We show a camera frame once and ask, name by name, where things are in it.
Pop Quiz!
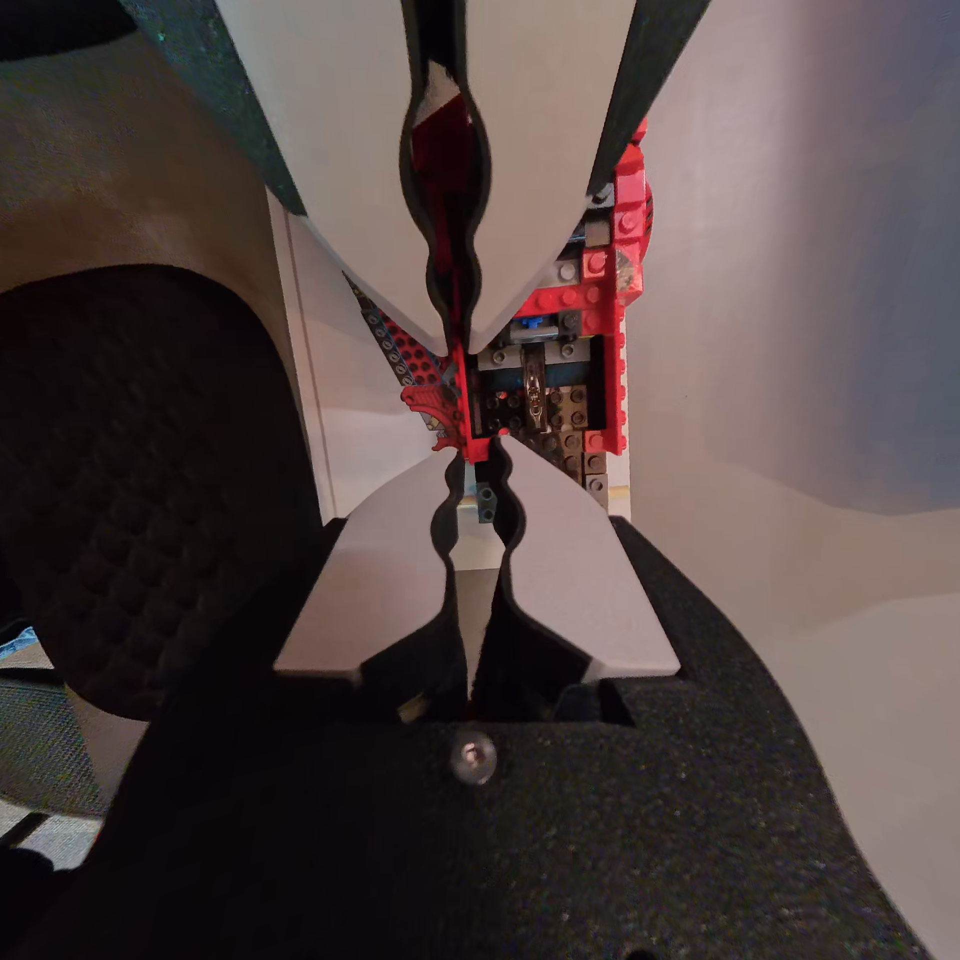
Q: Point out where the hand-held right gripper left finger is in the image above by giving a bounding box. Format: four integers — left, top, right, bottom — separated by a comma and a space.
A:
270, 447, 469, 685

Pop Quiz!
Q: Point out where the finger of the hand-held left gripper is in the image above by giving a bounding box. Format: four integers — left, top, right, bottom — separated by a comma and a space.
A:
215, 0, 462, 357
462, 0, 642, 357

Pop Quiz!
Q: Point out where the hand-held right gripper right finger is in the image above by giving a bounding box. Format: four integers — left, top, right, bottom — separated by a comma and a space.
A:
477, 435, 682, 681

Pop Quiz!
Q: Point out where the lego instruction booklet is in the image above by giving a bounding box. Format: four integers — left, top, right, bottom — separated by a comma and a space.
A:
267, 188, 634, 574

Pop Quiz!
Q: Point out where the red and black lego car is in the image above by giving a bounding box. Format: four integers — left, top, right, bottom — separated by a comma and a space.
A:
408, 90, 658, 505

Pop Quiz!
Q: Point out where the black quilted chair seat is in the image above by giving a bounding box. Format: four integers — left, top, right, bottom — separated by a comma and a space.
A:
0, 266, 325, 721
0, 0, 139, 64

